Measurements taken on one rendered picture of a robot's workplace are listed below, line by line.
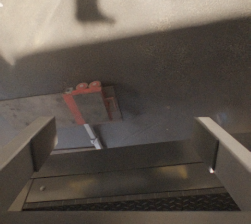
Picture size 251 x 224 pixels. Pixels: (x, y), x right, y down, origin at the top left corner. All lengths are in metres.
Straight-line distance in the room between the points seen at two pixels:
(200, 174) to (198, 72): 0.81
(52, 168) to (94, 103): 0.62
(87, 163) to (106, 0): 0.79
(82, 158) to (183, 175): 0.35
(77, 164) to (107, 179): 0.13
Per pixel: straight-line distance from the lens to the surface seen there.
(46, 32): 1.22
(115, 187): 0.62
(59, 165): 0.73
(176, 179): 0.61
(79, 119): 1.39
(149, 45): 1.14
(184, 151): 0.66
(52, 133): 0.17
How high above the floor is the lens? 1.03
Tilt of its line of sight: 49 degrees down
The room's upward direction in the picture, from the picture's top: 177 degrees counter-clockwise
